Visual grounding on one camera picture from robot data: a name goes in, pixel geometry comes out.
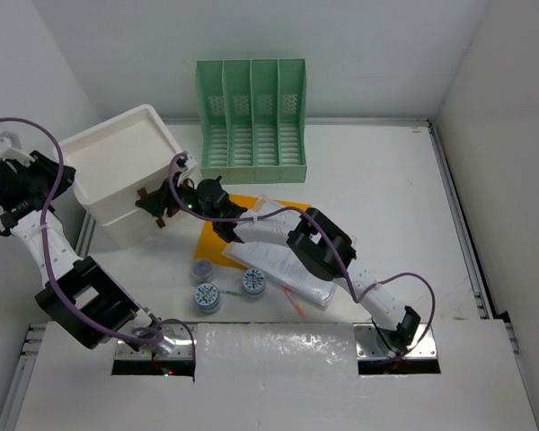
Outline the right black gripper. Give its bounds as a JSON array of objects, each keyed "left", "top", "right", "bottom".
[{"left": 138, "top": 169, "right": 218, "bottom": 221}]

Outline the white plastic drawer unit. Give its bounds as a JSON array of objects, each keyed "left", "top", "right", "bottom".
[{"left": 60, "top": 104, "right": 182, "bottom": 249}]

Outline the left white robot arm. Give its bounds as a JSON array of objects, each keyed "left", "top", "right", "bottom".
[{"left": 0, "top": 151, "right": 175, "bottom": 357}]

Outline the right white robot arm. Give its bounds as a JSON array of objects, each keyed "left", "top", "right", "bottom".
[{"left": 136, "top": 178, "right": 420, "bottom": 356}]

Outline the orange paper folder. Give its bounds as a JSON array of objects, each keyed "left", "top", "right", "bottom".
[{"left": 194, "top": 193, "right": 314, "bottom": 267}]

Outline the dark-lidded ink jar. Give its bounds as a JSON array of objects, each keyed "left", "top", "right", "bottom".
[{"left": 190, "top": 258, "right": 214, "bottom": 286}]

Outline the green-tipped white pen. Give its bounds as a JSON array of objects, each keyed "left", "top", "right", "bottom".
[{"left": 219, "top": 289, "right": 243, "bottom": 297}]

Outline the clear mesh document pouch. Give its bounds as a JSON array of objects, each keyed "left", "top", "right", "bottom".
[{"left": 221, "top": 194, "right": 339, "bottom": 311}]

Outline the green four-slot file organizer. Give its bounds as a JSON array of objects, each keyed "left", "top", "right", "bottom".
[{"left": 195, "top": 58, "right": 307, "bottom": 184}]

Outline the orange-tipped clear pen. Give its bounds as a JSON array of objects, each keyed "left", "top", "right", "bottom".
[{"left": 282, "top": 286, "right": 307, "bottom": 321}]

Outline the white front shelf board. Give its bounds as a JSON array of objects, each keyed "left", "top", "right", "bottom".
[{"left": 17, "top": 320, "right": 536, "bottom": 430}]

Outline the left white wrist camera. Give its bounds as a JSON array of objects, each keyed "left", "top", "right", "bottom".
[{"left": 0, "top": 131, "right": 34, "bottom": 166}]

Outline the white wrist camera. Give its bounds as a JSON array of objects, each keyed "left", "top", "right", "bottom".
[
  {"left": 174, "top": 152, "right": 198, "bottom": 183},
  {"left": 0, "top": 131, "right": 34, "bottom": 166}
]

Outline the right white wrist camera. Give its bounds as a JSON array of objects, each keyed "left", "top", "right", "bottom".
[{"left": 174, "top": 152, "right": 198, "bottom": 183}]

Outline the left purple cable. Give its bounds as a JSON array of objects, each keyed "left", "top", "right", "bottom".
[{"left": 0, "top": 118, "right": 197, "bottom": 360}]

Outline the purple cable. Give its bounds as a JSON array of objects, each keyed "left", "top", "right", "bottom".
[
  {"left": 166, "top": 154, "right": 437, "bottom": 363},
  {"left": 0, "top": 118, "right": 197, "bottom": 360}
]

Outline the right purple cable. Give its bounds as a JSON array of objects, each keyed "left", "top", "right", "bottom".
[{"left": 166, "top": 154, "right": 437, "bottom": 363}]

